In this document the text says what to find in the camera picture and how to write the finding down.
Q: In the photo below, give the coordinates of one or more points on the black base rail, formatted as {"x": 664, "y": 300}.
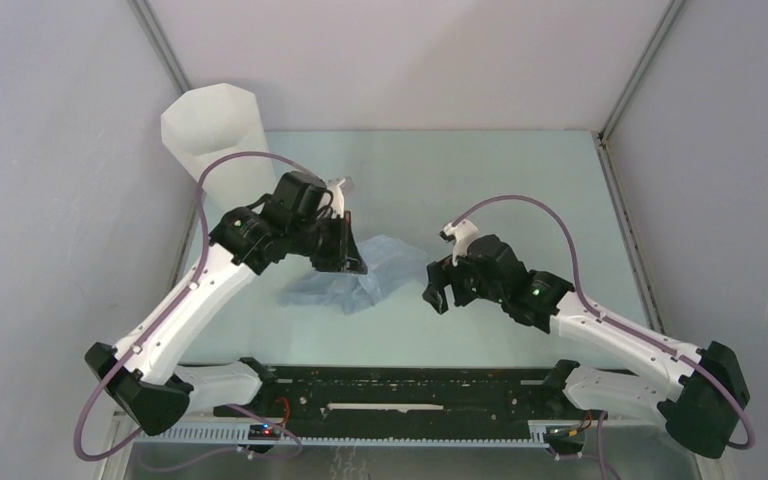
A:
{"x": 434, "y": 402}

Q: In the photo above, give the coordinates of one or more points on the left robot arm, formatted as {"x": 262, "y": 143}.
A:
{"x": 147, "y": 378}

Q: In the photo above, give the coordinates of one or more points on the white translucent trash bin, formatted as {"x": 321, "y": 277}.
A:
{"x": 209, "y": 123}

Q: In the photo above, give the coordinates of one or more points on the small lit circuit board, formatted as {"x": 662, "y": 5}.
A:
{"x": 262, "y": 432}

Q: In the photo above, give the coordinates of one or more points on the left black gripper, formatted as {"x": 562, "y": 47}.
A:
{"x": 341, "y": 259}

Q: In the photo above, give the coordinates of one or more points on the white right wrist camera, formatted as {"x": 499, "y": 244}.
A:
{"x": 460, "y": 234}

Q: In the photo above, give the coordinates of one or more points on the white slotted cable duct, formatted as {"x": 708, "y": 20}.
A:
{"x": 241, "y": 434}

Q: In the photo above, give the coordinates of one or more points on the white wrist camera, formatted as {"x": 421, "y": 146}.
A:
{"x": 333, "y": 201}
{"x": 460, "y": 234}

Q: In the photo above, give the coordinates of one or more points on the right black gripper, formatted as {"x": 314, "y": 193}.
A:
{"x": 443, "y": 272}

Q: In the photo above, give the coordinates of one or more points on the blue plastic trash bag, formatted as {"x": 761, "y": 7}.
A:
{"x": 391, "y": 264}

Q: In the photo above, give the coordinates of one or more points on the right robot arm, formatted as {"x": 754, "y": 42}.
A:
{"x": 694, "y": 393}

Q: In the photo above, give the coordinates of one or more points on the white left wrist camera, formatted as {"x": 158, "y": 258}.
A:
{"x": 333, "y": 201}

